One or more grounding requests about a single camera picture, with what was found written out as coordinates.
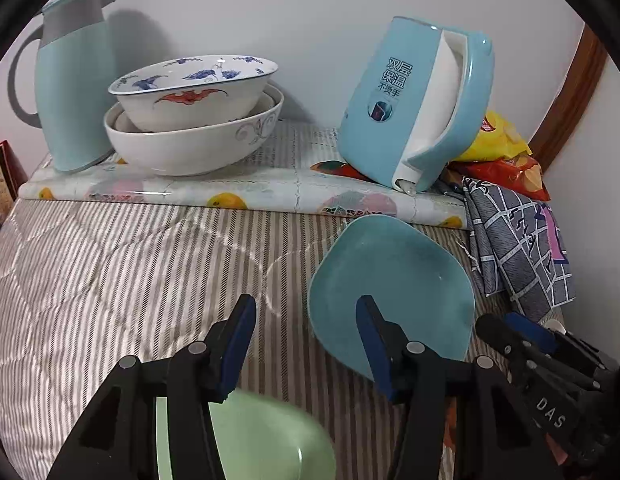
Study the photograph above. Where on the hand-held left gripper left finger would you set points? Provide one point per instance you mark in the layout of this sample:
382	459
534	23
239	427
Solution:
239	340

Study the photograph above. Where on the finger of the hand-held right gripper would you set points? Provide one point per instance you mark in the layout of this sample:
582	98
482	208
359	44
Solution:
495	332
530	332

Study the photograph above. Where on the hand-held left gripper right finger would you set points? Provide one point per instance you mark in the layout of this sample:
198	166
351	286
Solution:
375	345

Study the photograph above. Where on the teal square plate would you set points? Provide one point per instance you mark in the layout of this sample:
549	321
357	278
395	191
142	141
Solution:
390	270

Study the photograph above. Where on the light green square plate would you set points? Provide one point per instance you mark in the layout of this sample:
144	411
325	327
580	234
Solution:
270	440

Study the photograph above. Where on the grey checked cloth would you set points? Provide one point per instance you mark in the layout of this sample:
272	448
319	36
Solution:
510	245

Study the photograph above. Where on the striped quilted blanket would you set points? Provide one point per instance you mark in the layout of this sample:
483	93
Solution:
114	285

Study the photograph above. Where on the red snack bag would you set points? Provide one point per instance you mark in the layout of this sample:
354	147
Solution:
520	175

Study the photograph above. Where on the rolled fruit-print mat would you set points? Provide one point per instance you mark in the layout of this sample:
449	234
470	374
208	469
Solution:
270	180

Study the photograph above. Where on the yellow snack bag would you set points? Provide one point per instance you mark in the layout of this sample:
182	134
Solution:
500	142

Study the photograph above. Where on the large white swirl-print bowl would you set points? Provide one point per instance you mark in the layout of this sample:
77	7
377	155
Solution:
189	150

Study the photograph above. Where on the light blue electric kettle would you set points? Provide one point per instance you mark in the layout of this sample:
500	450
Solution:
380	130

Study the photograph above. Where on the blue and red patterned bowl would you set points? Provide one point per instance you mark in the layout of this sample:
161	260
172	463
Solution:
199	105

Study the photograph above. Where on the brown patterned book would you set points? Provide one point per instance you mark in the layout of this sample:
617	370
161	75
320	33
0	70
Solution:
2	180

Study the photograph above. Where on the light blue thermos jug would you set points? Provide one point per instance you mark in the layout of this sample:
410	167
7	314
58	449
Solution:
69	85

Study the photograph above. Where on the brown wooden door frame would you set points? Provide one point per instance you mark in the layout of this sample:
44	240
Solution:
575	100

